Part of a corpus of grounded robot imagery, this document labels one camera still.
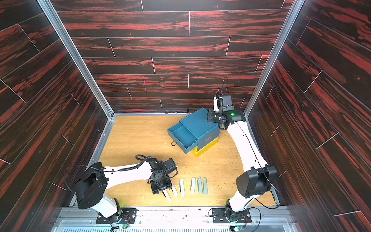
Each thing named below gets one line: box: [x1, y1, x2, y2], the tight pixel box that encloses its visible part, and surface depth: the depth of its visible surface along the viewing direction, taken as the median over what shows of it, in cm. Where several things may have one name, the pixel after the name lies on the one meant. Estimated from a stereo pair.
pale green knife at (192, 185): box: [190, 176, 197, 195], surface depth 86 cm
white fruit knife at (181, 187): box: [179, 178, 185, 197], surface depth 85 cm
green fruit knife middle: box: [197, 176, 203, 195], surface depth 86 cm
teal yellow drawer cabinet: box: [167, 107, 221, 158], surface depth 86 cm
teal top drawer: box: [167, 121, 199, 155], surface depth 86 cm
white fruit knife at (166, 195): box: [161, 189, 172, 202], surface depth 82 cm
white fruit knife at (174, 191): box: [171, 185, 179, 198], surface depth 83 cm
